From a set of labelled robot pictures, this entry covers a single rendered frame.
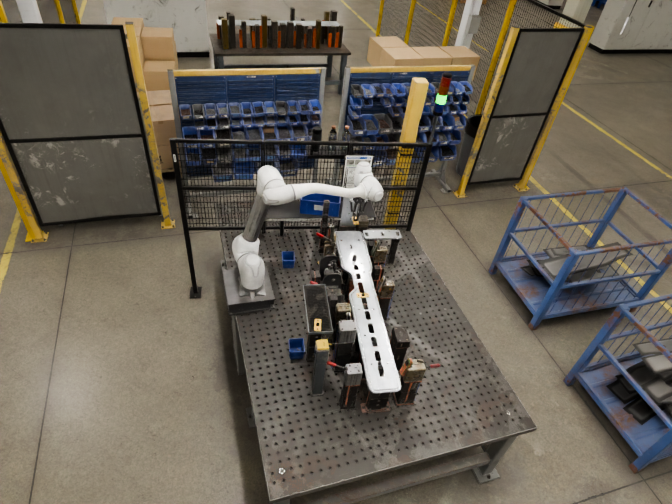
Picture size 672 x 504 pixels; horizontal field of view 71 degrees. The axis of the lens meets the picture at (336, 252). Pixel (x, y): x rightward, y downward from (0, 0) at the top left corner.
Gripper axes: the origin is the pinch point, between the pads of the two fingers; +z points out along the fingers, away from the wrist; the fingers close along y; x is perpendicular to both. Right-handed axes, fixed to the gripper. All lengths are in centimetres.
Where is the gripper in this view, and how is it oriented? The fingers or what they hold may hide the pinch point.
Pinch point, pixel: (356, 215)
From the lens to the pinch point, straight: 321.2
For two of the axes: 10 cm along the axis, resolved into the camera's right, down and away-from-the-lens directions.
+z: -1.0, 7.4, 6.6
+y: 9.9, -0.2, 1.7
